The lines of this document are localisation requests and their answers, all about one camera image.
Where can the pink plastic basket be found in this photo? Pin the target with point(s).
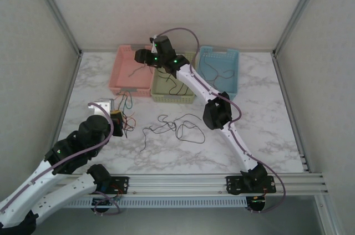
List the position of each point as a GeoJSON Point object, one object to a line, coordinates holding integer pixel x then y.
{"type": "Point", "coordinates": [122, 77]}

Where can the aluminium side frame bar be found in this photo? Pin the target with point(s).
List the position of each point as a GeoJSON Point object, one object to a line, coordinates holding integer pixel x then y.
{"type": "Point", "coordinates": [68, 93]}
{"type": "Point", "coordinates": [289, 107]}

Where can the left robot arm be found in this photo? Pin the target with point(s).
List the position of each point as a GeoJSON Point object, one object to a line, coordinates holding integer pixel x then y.
{"type": "Point", "coordinates": [25, 190]}

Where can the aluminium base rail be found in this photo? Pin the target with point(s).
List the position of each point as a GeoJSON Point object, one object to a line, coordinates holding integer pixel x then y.
{"type": "Point", "coordinates": [177, 183]}

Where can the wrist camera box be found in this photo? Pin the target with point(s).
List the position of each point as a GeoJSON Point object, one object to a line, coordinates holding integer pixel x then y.
{"type": "Point", "coordinates": [153, 46]}
{"type": "Point", "coordinates": [102, 106]}

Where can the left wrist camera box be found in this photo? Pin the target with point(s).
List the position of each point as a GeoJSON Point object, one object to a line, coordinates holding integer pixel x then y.
{"type": "Point", "coordinates": [102, 106]}

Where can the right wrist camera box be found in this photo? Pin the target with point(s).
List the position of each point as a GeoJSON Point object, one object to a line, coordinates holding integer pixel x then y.
{"type": "Point", "coordinates": [153, 46]}

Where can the aluminium frame leg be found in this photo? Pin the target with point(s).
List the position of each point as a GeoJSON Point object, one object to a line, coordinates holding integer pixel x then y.
{"type": "Point", "coordinates": [323, 215]}

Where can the blue plastic basket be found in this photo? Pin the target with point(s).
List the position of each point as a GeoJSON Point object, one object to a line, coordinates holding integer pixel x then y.
{"type": "Point", "coordinates": [222, 57]}

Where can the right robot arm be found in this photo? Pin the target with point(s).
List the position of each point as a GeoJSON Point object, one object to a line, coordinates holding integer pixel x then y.
{"type": "Point", "coordinates": [199, 82]}

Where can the green plastic basket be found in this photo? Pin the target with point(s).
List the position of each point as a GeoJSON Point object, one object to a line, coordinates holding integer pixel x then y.
{"type": "Point", "coordinates": [159, 86]}

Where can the aluminium rear frame bar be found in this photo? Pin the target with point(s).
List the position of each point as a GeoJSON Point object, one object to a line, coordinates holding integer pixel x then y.
{"type": "Point", "coordinates": [255, 50]}

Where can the aluminium frame post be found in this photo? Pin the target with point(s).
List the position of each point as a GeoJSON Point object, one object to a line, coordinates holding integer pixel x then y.
{"type": "Point", "coordinates": [58, 10]}
{"type": "Point", "coordinates": [298, 10]}

